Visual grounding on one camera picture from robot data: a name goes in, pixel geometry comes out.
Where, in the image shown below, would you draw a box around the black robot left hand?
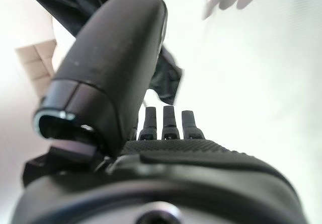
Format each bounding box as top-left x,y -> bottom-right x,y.
12,0 -> 306,224

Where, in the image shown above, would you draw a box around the black garment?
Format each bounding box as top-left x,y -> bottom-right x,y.
20,0 -> 185,106

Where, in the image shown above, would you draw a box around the beige cardboard boxes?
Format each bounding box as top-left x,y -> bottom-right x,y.
15,39 -> 57,101

